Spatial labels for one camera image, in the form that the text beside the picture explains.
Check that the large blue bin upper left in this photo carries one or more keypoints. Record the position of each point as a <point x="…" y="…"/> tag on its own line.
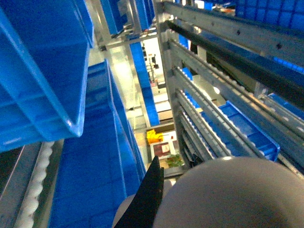
<point x="44" y="55"/>

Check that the steel shelf rack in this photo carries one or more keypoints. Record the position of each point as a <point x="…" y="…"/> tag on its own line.
<point x="204" y="58"/>

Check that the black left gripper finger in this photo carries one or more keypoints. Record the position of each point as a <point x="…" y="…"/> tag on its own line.
<point x="143" y="208"/>

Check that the blue bin lower left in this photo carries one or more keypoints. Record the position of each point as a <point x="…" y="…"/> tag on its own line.
<point x="102" y="167"/>

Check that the green potted plant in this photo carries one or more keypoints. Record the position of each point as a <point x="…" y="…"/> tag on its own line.
<point x="175" y="160"/>

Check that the beige plastic scoop tray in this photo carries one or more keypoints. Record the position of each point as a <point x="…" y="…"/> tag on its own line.
<point x="231" y="192"/>

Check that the blue bin on roller rack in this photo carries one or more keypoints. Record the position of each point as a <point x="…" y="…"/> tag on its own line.
<point x="262" y="141"/>

